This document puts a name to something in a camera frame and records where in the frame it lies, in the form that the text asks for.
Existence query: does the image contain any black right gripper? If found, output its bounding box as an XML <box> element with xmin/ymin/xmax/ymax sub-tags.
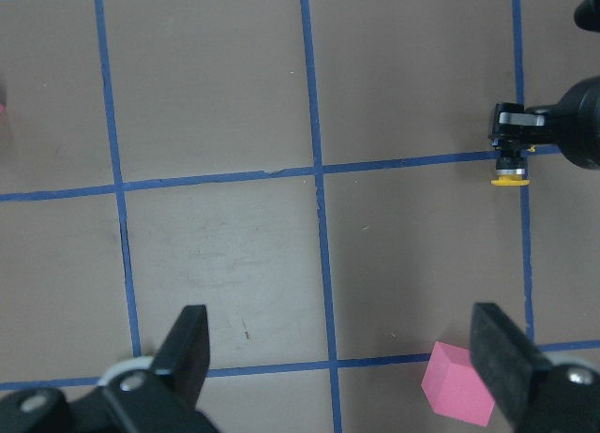
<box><xmin>487</xmin><ymin>77</ymin><xmax>599</xmax><ymax>170</ymax></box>

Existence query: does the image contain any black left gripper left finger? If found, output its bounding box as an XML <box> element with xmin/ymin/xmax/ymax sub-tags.
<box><xmin>1</xmin><ymin>305</ymin><xmax>218</xmax><ymax>432</ymax></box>

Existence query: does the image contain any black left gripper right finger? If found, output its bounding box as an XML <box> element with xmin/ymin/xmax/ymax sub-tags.
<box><xmin>470</xmin><ymin>303</ymin><xmax>599</xmax><ymax>432</ymax></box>

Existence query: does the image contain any yellow push button switch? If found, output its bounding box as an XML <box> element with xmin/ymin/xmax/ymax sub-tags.
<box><xmin>490</xmin><ymin>139</ymin><xmax>536</xmax><ymax>187</ymax></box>

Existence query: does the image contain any pink foam cube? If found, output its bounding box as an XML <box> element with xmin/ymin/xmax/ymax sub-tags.
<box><xmin>421</xmin><ymin>341</ymin><xmax>495</xmax><ymax>427</ymax></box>

